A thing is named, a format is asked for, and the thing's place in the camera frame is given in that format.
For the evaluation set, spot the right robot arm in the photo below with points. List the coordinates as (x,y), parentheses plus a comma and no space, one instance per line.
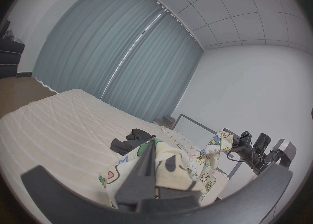
(283,152)

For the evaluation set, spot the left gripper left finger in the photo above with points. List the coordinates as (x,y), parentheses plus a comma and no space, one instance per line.
(141,181)

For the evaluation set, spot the black chest of drawers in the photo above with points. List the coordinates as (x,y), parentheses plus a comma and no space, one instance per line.
(9,56)

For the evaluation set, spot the white printed pillow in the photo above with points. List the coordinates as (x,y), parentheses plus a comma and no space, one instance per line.
(181,139)

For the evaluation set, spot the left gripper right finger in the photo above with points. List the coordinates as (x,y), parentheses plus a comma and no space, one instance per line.
(176,194)

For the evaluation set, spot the black garment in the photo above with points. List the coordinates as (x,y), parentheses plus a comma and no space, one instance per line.
(127,144)

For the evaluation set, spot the white printed pyjama top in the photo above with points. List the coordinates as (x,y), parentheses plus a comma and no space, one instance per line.
(171,169)

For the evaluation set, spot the grey bedside table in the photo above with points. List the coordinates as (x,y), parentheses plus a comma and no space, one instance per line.
(163,122)

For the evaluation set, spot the bed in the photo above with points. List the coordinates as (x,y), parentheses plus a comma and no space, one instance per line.
(61,125)

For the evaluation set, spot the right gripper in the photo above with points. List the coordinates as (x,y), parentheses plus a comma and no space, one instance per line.
(245,153)

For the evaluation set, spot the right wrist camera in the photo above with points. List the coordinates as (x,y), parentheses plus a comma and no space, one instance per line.
(246,137)

